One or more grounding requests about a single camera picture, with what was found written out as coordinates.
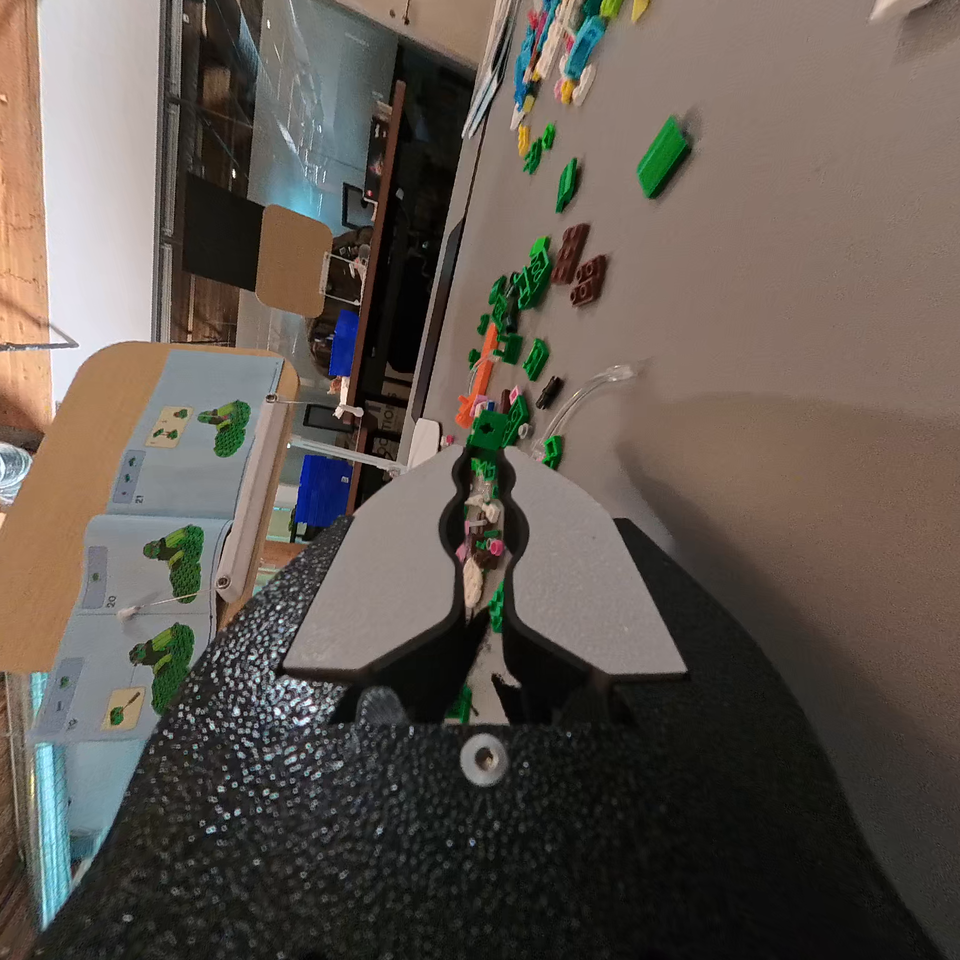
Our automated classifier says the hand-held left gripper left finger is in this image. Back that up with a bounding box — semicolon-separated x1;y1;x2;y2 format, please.
281;446;470;725

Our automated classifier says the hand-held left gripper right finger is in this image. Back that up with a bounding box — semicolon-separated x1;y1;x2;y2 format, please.
498;447;690;726

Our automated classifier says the green square toy brick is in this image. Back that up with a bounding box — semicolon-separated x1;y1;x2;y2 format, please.
466;411;508;456

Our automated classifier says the instruction booklet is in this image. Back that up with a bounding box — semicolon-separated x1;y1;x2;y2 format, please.
30;351;291;745
461;0;524;141

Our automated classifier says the pile of colourful toy bricks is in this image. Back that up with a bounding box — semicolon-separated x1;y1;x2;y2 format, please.
510;0;654;156

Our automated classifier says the dark boxed set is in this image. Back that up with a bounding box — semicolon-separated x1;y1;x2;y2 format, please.
366;101;392;200

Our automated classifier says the blue storage bin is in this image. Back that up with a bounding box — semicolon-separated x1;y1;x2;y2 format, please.
294;453;354;526
328;309;362;378

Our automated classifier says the clear curved toy piece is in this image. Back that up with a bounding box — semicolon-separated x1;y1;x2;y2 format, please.
536;361;651;460

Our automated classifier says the orange brick separator tool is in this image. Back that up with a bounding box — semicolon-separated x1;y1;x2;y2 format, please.
455;322;502;426

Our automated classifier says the small brown toy brick plate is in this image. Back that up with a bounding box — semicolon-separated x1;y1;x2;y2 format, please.
570;255;609;309

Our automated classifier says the scatter of green toy bricks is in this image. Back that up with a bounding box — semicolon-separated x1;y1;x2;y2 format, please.
450;112;695;726

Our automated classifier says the wooden book stand board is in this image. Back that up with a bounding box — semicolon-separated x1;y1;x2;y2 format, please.
0;341;303;676

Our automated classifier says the small wooden stand board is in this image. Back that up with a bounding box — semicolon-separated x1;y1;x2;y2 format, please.
255;204;334;318

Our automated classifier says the long wooden-edged table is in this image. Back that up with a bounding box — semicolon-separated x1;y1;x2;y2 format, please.
348;78;408;481

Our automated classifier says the flat instruction booklet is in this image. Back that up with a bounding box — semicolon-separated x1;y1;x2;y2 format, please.
461;0;524;141

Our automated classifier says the black table cable cover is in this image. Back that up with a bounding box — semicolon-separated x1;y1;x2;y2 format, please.
405;217;468;451

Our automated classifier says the silver flexible air duct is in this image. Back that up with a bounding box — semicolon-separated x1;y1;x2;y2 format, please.
0;442;36;501

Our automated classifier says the black wall screen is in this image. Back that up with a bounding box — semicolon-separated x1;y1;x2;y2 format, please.
182;174;266;292

